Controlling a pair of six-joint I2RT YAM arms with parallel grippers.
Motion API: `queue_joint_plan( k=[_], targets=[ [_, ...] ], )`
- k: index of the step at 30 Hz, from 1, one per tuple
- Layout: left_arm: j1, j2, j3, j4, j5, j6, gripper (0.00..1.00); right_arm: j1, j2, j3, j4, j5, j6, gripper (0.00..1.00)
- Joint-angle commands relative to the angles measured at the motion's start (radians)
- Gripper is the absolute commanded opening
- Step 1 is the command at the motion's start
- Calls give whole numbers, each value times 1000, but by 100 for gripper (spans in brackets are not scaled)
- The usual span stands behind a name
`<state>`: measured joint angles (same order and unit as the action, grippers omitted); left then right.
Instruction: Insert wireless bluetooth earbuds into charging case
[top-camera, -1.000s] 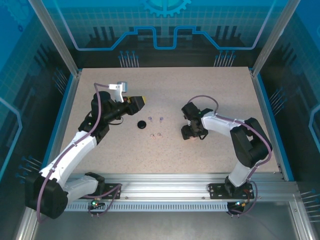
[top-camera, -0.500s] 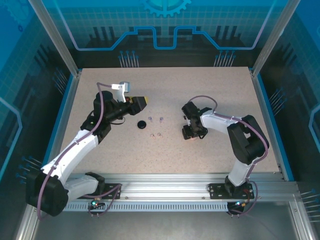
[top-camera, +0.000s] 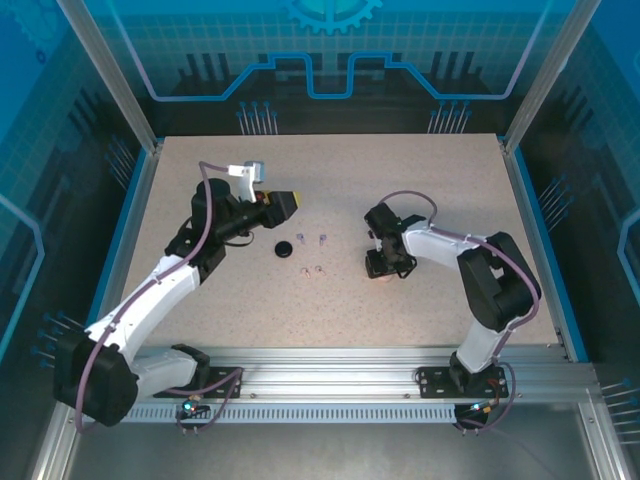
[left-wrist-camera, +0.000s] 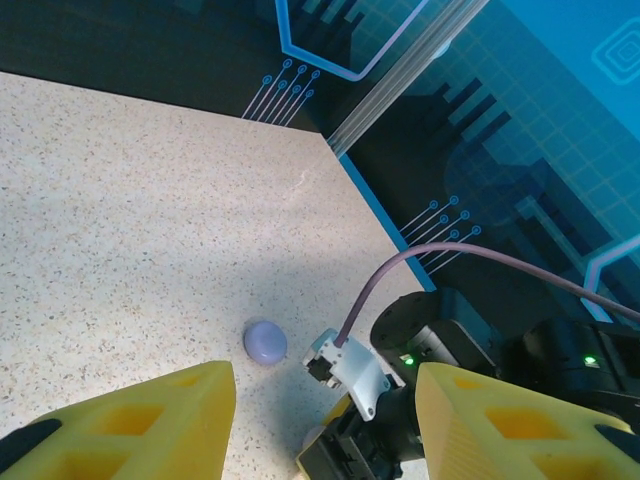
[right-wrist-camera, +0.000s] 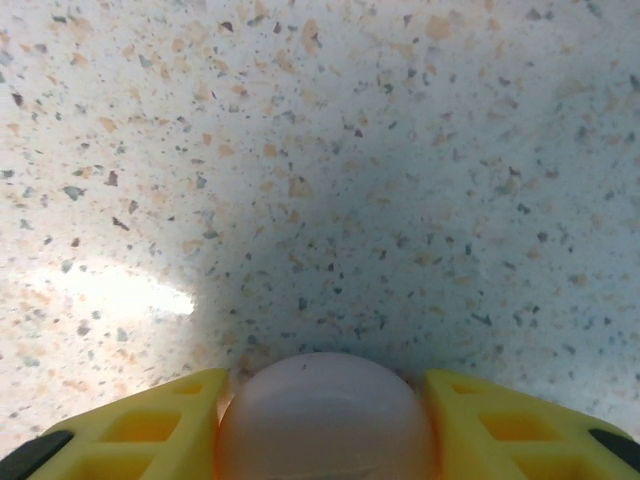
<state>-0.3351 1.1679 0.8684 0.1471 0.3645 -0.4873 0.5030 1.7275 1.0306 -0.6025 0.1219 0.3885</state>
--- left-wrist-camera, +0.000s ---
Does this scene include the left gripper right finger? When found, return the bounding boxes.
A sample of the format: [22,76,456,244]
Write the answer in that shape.
[416,361,640,480]

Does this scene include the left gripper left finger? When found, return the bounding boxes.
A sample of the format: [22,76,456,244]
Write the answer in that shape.
[0,359,238,480]

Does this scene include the aluminium frame post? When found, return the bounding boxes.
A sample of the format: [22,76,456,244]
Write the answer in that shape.
[327,0,494,157]

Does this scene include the purple earbud charging case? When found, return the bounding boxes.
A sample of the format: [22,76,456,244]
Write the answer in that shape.
[242,319,289,368]

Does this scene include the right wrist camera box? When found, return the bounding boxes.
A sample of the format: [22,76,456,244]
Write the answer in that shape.
[301,327,394,422]

